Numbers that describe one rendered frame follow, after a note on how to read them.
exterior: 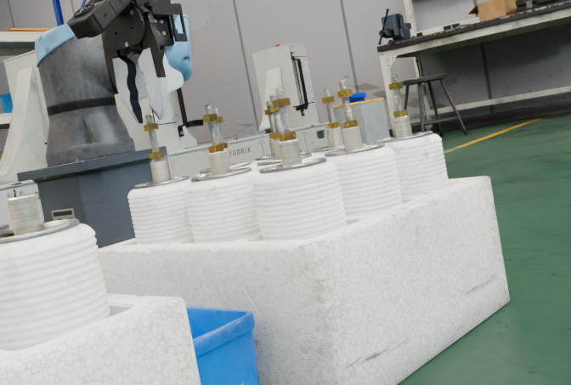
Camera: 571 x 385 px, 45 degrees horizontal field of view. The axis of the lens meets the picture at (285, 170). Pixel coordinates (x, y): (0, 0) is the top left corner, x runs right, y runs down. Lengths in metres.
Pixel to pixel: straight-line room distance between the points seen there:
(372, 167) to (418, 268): 0.13
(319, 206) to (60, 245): 0.30
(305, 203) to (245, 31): 6.41
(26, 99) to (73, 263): 2.62
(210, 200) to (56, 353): 0.36
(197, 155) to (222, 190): 2.72
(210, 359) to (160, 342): 0.13
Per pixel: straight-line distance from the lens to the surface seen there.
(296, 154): 0.76
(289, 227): 0.73
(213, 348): 0.67
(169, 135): 3.49
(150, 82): 0.92
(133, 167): 1.21
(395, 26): 5.33
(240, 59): 7.16
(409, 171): 0.92
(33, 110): 3.14
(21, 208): 0.56
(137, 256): 0.89
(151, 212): 0.90
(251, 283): 0.75
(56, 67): 1.22
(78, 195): 1.17
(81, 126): 1.20
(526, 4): 5.23
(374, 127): 1.18
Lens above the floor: 0.30
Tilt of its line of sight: 4 degrees down
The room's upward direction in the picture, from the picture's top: 10 degrees counter-clockwise
